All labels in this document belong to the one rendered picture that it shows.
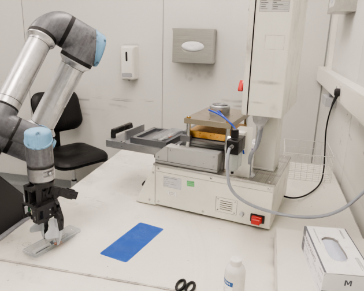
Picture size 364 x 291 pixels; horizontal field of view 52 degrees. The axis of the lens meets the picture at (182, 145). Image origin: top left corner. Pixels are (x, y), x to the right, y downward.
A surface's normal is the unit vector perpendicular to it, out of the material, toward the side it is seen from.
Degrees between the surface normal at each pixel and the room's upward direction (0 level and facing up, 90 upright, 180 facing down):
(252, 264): 0
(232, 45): 90
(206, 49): 90
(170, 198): 90
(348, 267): 3
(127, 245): 0
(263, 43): 90
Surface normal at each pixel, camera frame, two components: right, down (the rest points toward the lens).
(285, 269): 0.03, -0.96
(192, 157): -0.41, 0.25
